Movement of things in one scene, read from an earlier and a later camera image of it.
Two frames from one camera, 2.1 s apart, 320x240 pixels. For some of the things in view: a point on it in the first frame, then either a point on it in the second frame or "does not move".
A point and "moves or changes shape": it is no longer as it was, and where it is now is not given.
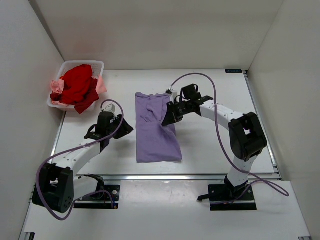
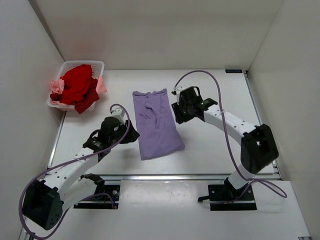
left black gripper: [107, 133] to [130, 133]
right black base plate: [222, 197] does not move
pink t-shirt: [57, 85] does not move
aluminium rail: [169, 177] does not move
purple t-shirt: [155, 143] moves or changes shape
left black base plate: [111, 194] does not move
